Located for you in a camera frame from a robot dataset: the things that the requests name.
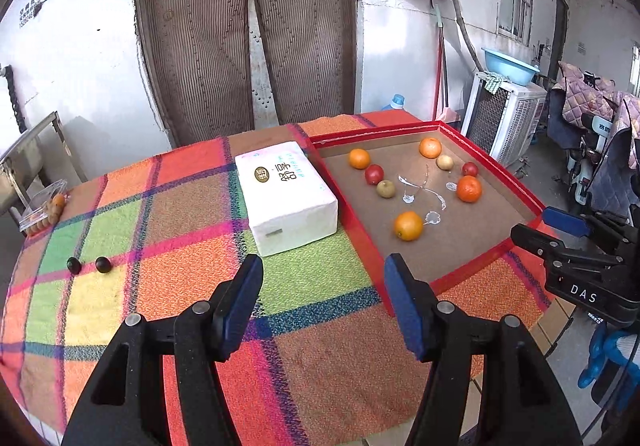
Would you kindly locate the smaller green-tan kiwi fruit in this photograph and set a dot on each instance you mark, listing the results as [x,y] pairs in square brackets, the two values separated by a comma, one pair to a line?
[445,162]

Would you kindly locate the medium orange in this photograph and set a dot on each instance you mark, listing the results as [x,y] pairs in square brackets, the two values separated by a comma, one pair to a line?
[408,226]

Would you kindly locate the left black plum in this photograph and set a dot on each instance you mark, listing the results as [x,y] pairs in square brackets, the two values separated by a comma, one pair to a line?
[73,265]

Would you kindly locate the white tissue pack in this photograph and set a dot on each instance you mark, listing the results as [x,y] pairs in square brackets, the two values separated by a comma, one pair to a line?
[288,204]

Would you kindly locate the small deep orange tangerine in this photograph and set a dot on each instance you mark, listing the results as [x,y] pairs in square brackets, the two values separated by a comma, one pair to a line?
[430,148]

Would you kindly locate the scooter with quilted cover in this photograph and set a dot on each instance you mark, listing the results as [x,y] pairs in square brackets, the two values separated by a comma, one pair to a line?
[597,126]

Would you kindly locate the white air cooler unit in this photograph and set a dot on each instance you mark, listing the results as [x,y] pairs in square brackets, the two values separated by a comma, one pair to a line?
[503,123]

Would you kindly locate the right blue gloved hand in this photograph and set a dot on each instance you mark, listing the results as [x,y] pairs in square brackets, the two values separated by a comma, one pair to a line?
[609,350]

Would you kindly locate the red-handled mop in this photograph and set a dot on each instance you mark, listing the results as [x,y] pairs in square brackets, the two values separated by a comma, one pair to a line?
[440,106]

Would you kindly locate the blue-capped water bottle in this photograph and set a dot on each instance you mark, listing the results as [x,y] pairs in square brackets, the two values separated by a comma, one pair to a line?
[396,103]

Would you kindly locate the right black plum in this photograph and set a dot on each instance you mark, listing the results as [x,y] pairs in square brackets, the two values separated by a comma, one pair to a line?
[103,265]

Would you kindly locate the large dark orange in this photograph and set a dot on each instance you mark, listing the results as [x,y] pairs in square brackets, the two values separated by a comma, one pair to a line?
[469,189]

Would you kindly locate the yellow-orange small orange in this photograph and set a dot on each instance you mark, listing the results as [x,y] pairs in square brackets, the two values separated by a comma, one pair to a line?
[359,159]

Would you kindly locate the clear plastic fruit box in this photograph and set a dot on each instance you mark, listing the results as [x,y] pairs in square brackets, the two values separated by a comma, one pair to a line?
[45,209]

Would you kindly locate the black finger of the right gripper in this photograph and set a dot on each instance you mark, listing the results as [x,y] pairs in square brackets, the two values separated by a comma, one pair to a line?
[566,222]
[544,246]

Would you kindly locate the light blue plastic basin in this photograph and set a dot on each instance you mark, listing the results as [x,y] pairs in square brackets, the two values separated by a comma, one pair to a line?
[511,68]

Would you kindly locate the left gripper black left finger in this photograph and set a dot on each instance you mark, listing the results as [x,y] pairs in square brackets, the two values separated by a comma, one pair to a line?
[124,402]

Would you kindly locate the larger tan kiwi fruit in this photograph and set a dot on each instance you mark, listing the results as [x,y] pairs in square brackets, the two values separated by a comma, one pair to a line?
[386,189]

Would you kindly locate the brown quilted door curtain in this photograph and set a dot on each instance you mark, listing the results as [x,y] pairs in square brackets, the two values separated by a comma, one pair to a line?
[221,67]

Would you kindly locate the red cardboard tray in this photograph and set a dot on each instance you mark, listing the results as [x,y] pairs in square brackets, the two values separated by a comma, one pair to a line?
[465,249]

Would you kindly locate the red tomato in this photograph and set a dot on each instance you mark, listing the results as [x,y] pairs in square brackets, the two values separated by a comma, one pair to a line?
[374,174]
[470,169]

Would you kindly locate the metal sink on stand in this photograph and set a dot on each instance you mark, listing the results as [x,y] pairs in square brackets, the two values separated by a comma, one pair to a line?
[23,162]

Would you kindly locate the black plum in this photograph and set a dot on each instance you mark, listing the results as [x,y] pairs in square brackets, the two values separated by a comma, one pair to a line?
[73,265]
[103,265]

